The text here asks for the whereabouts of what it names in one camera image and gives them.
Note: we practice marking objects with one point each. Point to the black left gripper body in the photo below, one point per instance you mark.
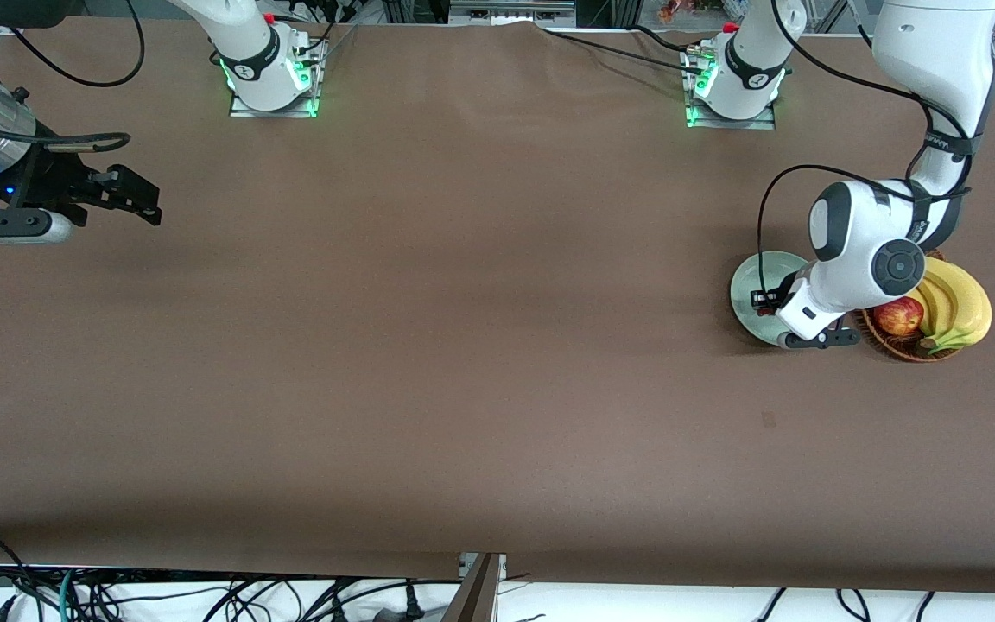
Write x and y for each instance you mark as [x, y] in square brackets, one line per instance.
[781, 293]

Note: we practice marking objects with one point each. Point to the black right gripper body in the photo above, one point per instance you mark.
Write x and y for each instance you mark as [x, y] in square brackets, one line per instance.
[52, 181]

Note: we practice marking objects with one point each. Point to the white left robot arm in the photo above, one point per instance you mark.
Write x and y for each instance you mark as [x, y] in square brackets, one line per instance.
[938, 52]

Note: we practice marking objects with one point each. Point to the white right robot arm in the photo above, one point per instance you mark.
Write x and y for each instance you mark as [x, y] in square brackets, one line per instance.
[251, 60]

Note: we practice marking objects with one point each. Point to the light green round plate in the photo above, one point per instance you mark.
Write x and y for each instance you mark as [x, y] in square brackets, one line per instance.
[744, 294]

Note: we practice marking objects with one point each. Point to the red apple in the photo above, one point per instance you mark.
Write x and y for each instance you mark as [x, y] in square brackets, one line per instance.
[902, 318]

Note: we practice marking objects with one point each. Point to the brown wicker basket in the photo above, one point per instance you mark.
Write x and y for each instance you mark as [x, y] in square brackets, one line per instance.
[895, 350]

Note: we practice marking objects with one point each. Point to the yellow banana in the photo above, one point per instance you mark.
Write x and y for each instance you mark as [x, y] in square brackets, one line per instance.
[936, 311]
[972, 302]

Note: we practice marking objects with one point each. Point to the colourful toy items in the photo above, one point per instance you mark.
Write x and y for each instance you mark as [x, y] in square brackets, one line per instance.
[679, 10]

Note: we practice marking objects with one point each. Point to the black power plug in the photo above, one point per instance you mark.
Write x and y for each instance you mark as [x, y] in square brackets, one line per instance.
[413, 605]

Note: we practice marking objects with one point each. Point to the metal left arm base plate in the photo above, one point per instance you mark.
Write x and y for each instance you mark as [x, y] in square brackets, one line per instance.
[761, 123]

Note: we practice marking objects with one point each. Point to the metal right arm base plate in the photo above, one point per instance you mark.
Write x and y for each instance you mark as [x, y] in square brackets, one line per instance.
[290, 111]

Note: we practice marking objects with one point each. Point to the aluminium frame rail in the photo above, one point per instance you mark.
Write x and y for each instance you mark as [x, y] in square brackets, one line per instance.
[510, 10]

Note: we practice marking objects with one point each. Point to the brown table divider post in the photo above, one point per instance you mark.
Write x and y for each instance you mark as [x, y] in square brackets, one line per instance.
[476, 596]

